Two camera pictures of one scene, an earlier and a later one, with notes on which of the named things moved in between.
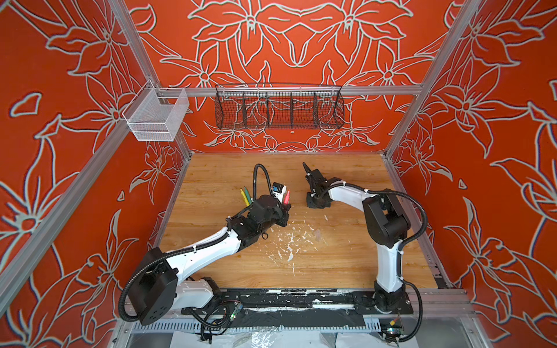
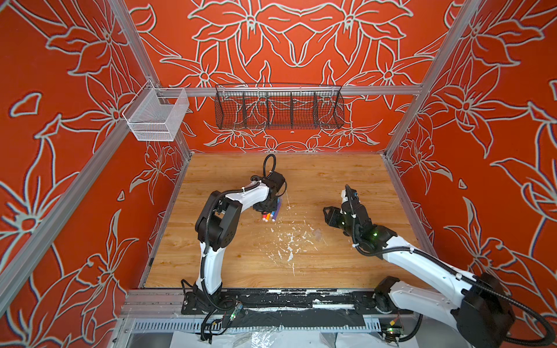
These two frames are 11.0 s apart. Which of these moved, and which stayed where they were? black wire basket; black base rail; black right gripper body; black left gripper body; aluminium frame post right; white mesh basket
Moved: black left gripper body; black right gripper body
Stayed: black base rail; white mesh basket; aluminium frame post right; black wire basket
